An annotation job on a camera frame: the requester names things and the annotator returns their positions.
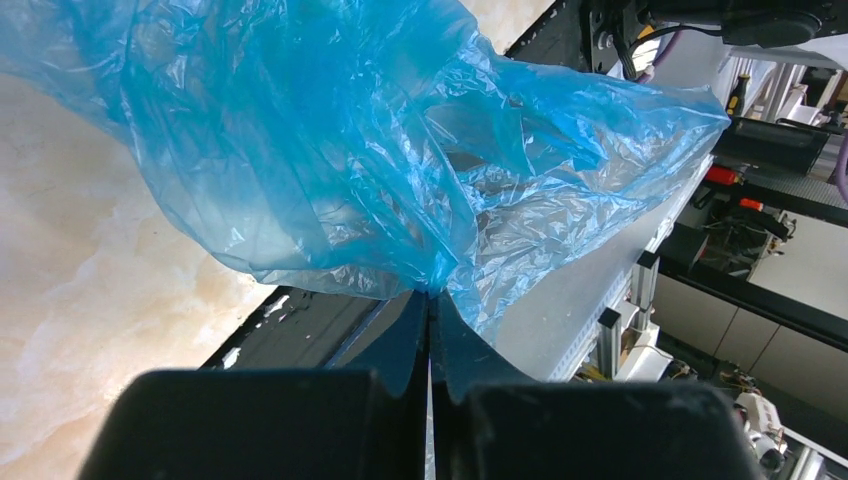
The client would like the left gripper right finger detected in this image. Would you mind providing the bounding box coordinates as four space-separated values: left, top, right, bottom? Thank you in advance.
429 294 761 479

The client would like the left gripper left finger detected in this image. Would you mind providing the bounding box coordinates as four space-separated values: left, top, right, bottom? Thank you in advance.
79 293 429 479

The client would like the blue plastic trash bag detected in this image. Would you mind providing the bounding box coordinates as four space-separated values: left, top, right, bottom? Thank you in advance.
1 1 729 341

